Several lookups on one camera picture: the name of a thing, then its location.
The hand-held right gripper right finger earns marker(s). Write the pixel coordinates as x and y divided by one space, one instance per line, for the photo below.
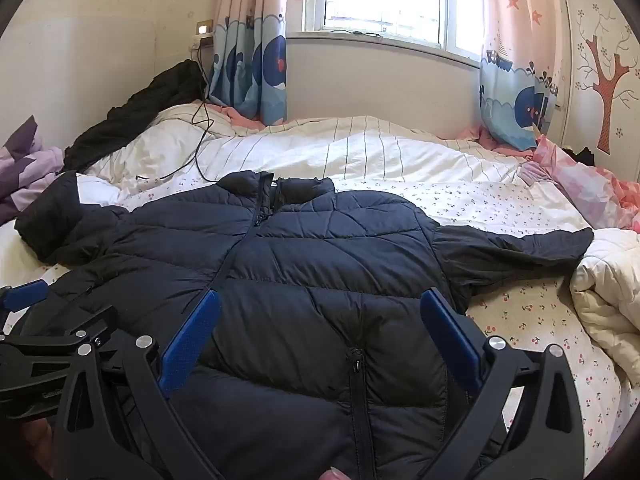
450 342

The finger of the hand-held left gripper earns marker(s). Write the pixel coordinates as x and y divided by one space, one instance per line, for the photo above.
22 295
60 337

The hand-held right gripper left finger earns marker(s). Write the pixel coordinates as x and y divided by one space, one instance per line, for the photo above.
192 342

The dark navy puffer jacket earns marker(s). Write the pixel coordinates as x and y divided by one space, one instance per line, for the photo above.
300 270

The person's right hand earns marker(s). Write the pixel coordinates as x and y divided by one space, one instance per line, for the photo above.
341 474

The cherry print bed sheet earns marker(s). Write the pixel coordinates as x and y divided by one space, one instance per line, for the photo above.
530 310

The purple cloth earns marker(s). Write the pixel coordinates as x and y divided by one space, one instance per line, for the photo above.
25 170

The cream quilted blanket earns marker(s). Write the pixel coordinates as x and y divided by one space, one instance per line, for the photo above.
610 290

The pink patterned blanket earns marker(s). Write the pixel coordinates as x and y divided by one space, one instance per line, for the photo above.
585 185

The black garment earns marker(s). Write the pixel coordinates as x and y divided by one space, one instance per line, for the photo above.
130 115

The striped white duvet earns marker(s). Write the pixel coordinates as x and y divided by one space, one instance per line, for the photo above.
350 145

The small dark cloth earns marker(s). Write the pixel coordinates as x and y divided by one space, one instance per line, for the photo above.
580 155

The pink and blue cartoon curtain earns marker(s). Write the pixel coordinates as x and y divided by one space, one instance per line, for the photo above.
520 60
250 45

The red tree sticker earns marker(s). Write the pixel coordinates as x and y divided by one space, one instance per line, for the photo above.
607 90

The wall power socket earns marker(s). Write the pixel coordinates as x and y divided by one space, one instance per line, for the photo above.
204 40

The wall socket plate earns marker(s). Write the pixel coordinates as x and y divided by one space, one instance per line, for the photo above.
205 26

